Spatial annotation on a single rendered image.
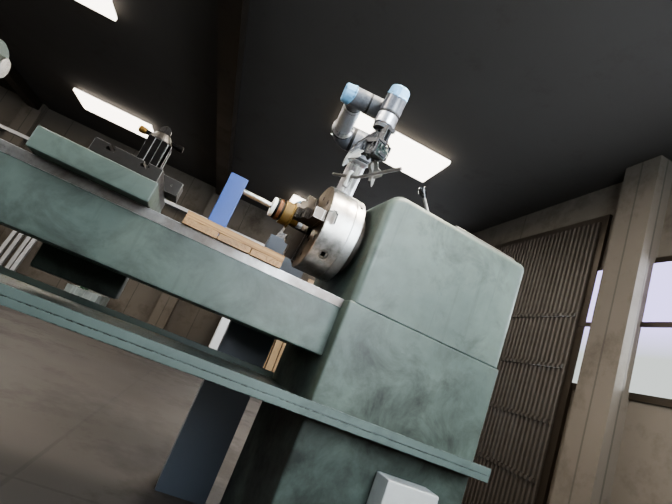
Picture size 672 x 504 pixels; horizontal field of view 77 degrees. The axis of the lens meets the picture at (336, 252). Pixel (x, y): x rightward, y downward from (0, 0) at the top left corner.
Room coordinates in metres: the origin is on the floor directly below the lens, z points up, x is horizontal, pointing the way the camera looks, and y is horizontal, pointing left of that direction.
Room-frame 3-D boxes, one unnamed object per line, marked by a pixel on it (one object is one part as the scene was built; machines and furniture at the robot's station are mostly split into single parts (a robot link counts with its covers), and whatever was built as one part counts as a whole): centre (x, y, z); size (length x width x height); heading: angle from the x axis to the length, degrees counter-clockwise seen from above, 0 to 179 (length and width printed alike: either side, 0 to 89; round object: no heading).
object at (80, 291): (7.47, 3.65, 0.37); 0.78 x 0.65 x 0.75; 11
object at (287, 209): (1.40, 0.21, 1.08); 0.09 x 0.09 x 0.09; 17
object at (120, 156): (1.28, 0.66, 0.95); 0.43 x 0.18 x 0.04; 17
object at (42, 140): (1.28, 0.72, 0.89); 0.53 x 0.30 x 0.06; 17
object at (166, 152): (1.34, 0.67, 1.07); 0.07 x 0.07 x 0.10; 17
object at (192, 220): (1.37, 0.33, 0.88); 0.36 x 0.30 x 0.04; 17
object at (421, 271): (1.58, -0.31, 1.06); 0.59 x 0.48 x 0.39; 107
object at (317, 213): (1.34, 0.11, 1.09); 0.12 x 0.11 x 0.05; 17
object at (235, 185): (1.35, 0.39, 1.00); 0.08 x 0.06 x 0.23; 17
